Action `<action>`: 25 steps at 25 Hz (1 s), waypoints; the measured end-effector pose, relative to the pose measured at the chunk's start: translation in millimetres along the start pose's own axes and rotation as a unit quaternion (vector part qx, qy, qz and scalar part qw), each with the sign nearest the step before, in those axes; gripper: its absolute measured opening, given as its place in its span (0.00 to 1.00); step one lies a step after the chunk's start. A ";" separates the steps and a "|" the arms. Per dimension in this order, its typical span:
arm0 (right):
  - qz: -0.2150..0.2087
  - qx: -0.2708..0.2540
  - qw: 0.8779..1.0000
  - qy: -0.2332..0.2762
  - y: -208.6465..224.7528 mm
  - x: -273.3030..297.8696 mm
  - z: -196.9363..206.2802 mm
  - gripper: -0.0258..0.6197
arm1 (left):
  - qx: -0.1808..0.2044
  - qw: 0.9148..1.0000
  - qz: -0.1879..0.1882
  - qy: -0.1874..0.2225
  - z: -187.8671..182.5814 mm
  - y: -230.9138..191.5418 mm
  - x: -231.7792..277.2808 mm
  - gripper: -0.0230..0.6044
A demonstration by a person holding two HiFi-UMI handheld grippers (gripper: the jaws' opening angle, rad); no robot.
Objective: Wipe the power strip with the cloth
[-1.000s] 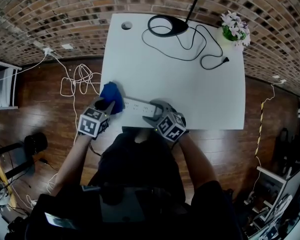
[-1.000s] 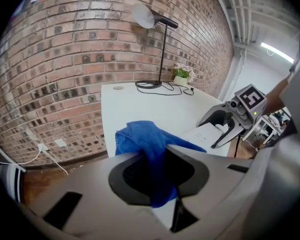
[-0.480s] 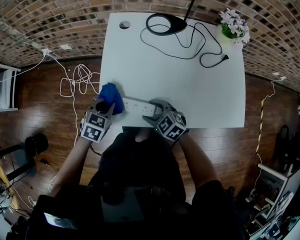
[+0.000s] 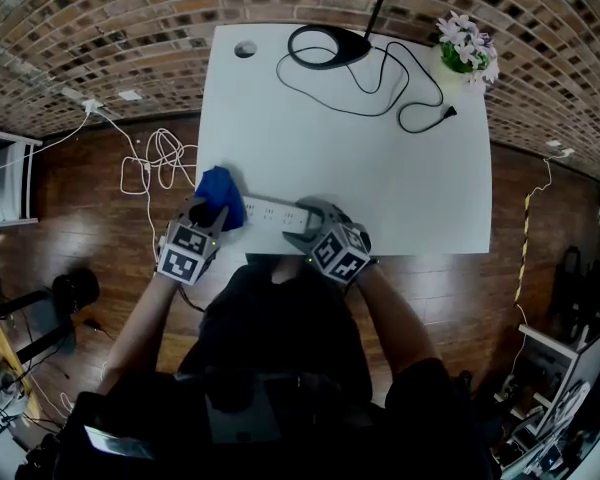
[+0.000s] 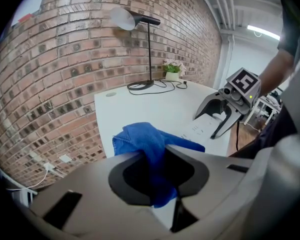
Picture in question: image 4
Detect person's dark clothing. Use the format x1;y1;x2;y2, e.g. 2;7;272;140
14;255;497;480

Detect thin white cable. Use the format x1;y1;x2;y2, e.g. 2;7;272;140
508;153;554;385

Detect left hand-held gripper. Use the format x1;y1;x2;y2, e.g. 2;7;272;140
154;195;231;288

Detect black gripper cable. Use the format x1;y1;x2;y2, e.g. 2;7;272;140
177;285;206;314

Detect coiled white floor cable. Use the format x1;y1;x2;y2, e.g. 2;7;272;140
99;112;200;265

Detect blue cloth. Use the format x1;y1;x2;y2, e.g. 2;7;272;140
194;164;248;232

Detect black desk lamp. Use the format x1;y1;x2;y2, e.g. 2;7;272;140
286;0;398;72

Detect potted flowers in white pot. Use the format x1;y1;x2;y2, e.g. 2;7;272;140
428;11;502;95

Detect shiny grey shoulder device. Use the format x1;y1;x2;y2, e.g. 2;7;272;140
83;423;152;463

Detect black round bin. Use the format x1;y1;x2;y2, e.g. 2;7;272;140
51;266;102;310

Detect grey chest-worn tagged device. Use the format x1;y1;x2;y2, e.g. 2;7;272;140
203;373;282;445

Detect white open cabinet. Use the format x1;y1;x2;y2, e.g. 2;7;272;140
517;312;600;445

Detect white metal shelf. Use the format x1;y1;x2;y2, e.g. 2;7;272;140
0;126;44;230

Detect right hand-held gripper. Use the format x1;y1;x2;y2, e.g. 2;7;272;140
281;194;374;288

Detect person's left forearm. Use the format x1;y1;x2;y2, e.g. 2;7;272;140
99;270;180;395

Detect person's right forearm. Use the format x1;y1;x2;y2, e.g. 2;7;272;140
352;262;445;375

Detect yellow black striped tape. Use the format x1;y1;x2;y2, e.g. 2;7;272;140
513;192;532;305

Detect wooden desk black legs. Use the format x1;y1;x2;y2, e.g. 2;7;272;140
0;287;76;422

